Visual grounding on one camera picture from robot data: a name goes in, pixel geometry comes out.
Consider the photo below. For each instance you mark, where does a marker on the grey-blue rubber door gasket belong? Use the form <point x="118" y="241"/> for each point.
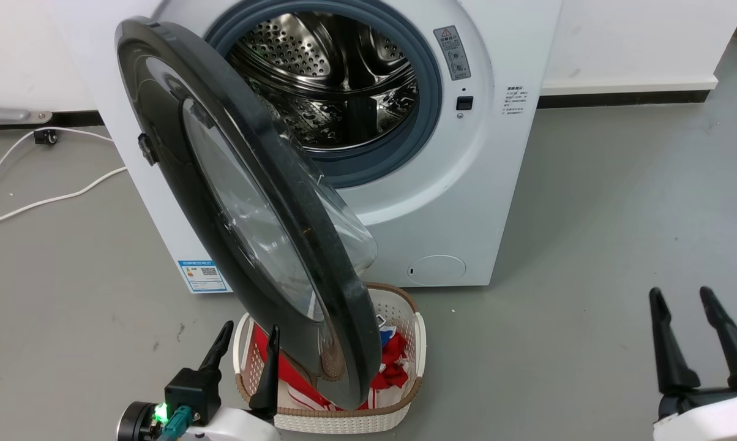
<point x="431" y="122"/>

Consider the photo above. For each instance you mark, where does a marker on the blue energy label sticker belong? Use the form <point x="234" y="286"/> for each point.
<point x="202" y="275"/>

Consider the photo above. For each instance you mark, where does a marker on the white plastic laundry basket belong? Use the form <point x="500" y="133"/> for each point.
<point x="344" y="422"/>

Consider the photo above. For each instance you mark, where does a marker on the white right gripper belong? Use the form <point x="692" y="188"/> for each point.
<point x="711" y="419"/>

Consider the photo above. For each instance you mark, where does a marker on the grey warning sticker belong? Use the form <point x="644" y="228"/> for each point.
<point x="452" y="52"/>

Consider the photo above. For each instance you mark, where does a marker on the black wrist camera green light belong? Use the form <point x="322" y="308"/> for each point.
<point x="137" y="424"/>

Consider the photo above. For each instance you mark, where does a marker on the grey metal bracket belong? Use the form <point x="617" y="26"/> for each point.
<point x="7" y="114"/>

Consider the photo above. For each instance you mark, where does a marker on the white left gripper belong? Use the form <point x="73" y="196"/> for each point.
<point x="240" y="429"/>

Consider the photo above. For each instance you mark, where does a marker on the dark round washing machine door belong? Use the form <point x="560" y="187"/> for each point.
<point x="160" y="159"/>

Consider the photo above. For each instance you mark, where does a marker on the round white filter cover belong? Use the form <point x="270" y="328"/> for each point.
<point x="436" y="270"/>

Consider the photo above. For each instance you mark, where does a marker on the white front-load washing machine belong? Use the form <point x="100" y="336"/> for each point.
<point x="472" y="184"/>

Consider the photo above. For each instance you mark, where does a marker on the red and white clothing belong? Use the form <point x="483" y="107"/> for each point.
<point x="396" y="362"/>

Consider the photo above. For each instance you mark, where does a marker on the black door lock socket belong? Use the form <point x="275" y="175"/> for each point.
<point x="464" y="103"/>

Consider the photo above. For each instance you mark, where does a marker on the stainless steel perforated drum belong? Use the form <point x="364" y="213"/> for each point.
<point x="319" y="61"/>

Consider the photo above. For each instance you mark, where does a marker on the black door latch hook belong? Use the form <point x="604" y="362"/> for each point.
<point x="147" y="149"/>

